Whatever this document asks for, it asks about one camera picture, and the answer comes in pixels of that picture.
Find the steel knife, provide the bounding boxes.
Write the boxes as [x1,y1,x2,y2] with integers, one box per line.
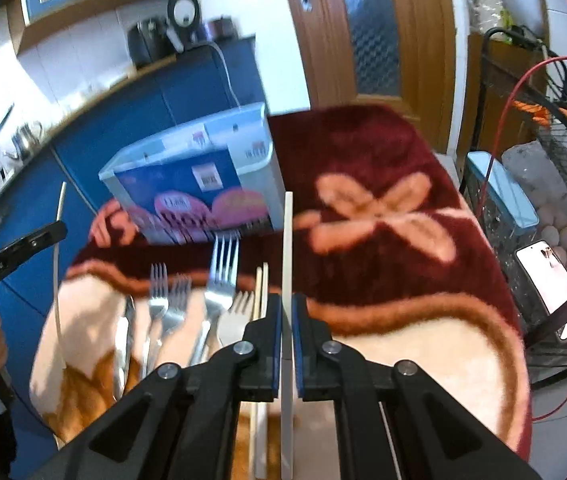
[113,296,136,401]

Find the white chopstick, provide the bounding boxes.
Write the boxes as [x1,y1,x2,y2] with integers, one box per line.
[280,192,294,480]

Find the small steel fork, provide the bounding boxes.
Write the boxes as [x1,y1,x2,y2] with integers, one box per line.
[149,275,191,367]
[143,263,168,376]

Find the large steel fork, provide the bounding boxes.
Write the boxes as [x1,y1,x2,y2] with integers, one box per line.
[189,232,240,366]

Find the white plastic fork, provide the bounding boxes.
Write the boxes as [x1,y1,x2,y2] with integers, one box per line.
[217,292,254,348]

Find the blue lower cabinets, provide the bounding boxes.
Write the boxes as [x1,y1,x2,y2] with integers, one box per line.
[0,36,265,479]

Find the steel kettle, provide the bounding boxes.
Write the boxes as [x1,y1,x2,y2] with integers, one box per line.
[4,122,44,162]

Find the red floral blanket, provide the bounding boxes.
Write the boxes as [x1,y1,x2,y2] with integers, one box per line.
[30,105,532,479]

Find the smartphone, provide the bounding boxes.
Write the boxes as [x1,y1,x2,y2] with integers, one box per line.
[510,240,567,332]

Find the light blue box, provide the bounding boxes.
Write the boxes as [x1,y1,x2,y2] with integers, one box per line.
[466,151,539,235]

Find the light blue utensil holder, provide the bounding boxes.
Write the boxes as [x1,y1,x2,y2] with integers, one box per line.
[99,103,285,245]

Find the black air fryer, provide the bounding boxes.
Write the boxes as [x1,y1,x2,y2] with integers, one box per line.
[127,15,184,70]

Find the rice cooker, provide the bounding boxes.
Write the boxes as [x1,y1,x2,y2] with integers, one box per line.
[166,0,240,47]

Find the wooden door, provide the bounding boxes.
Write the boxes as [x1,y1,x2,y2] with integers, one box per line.
[288,0,456,153]

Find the black wire rack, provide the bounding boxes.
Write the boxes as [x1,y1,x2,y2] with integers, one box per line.
[459,27,567,389]

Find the white power cable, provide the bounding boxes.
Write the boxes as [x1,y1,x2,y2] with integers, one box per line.
[203,40,242,109]

